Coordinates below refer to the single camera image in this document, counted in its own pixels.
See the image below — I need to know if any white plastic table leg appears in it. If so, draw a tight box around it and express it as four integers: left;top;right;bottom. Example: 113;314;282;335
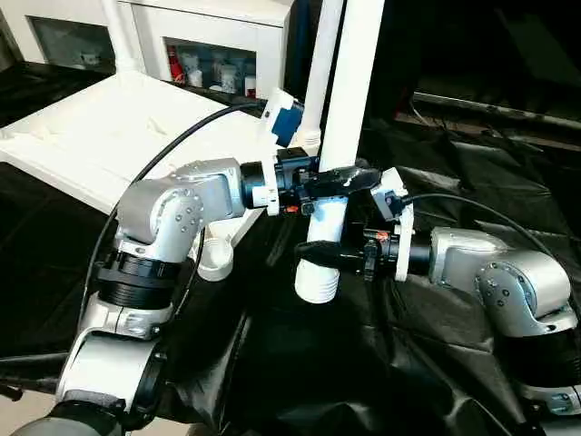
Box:
293;0;388;304
299;0;346;147
100;0;141;76

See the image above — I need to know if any white plastic table top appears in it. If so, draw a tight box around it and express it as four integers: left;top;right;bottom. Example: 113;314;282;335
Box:
0;70;321;282

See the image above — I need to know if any black mat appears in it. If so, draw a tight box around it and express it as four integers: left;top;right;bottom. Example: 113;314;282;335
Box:
0;58;581;436

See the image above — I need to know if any red bottle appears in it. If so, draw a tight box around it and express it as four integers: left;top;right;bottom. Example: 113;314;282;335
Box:
166;45;181;84

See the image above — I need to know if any dark metal pole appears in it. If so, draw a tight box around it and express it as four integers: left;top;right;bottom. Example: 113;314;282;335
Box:
411;92;581;133

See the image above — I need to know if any white glass-door cabinet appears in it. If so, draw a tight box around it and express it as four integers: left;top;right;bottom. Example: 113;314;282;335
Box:
0;0;294;100

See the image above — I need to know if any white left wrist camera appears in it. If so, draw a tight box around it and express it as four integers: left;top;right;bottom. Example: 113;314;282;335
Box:
253;87;310;217

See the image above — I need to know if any black right camera cable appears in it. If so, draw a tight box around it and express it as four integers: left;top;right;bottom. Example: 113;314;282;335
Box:
401;193;581;255

